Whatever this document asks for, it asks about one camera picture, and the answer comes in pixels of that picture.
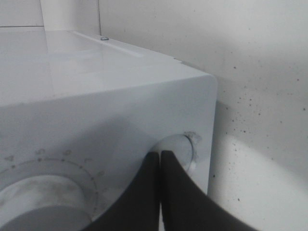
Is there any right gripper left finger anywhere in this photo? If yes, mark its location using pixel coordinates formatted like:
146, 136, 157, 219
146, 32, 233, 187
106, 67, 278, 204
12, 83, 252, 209
84, 152, 160, 231

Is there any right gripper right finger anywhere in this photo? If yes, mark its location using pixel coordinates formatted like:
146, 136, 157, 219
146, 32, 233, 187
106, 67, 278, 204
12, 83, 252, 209
160, 151, 248, 231

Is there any round white door button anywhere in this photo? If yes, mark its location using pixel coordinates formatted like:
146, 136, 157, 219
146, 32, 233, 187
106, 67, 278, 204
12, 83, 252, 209
150, 134, 194, 172

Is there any white timer knob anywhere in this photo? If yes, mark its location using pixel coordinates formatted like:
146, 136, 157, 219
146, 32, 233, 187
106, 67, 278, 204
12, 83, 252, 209
0, 175, 91, 231

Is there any white microwave oven body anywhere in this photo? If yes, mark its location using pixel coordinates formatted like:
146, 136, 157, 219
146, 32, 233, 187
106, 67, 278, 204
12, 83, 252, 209
0, 28, 218, 222

